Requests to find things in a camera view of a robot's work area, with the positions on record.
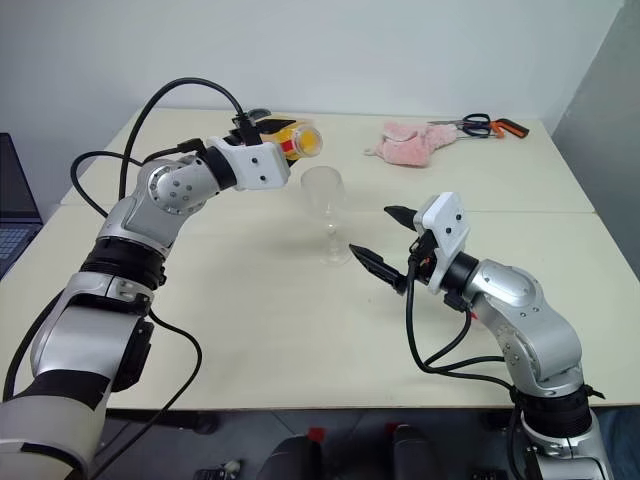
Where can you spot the dark laptop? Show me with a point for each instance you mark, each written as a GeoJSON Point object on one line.
{"type": "Point", "coordinates": [12, 200]}

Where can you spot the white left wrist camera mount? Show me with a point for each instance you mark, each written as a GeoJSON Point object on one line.
{"type": "Point", "coordinates": [260, 165]}

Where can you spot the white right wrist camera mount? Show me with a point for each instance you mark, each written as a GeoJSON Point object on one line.
{"type": "Point", "coordinates": [445, 225]}

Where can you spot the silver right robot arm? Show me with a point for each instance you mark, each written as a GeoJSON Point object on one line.
{"type": "Point", "coordinates": [525, 320]}

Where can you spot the small red tag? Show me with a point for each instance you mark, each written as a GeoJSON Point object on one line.
{"type": "Point", "coordinates": [314, 433]}

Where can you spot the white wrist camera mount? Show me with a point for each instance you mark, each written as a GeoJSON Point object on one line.
{"type": "Point", "coordinates": [445, 225]}
{"type": "Point", "coordinates": [260, 165]}

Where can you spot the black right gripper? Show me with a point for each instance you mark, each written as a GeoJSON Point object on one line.
{"type": "Point", "coordinates": [424, 257]}

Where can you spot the clear bottle with orange drink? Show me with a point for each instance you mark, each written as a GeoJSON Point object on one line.
{"type": "Point", "coordinates": [307, 141]}

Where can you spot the dark rounded shape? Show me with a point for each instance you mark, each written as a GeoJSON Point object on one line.
{"type": "Point", "coordinates": [417, 452]}
{"type": "Point", "coordinates": [295, 457]}

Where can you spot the pink fluffy cloth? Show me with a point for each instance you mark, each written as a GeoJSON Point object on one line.
{"type": "Point", "coordinates": [405, 147]}

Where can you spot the orange and black hand tool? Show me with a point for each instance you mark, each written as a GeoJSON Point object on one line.
{"type": "Point", "coordinates": [515, 130]}

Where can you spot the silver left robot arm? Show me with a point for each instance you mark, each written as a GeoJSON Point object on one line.
{"type": "Point", "coordinates": [150, 210]}

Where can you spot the clear wine glass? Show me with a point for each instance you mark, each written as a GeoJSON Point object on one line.
{"type": "Point", "coordinates": [322, 187]}

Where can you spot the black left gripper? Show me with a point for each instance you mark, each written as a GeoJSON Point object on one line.
{"type": "Point", "coordinates": [237, 136]}

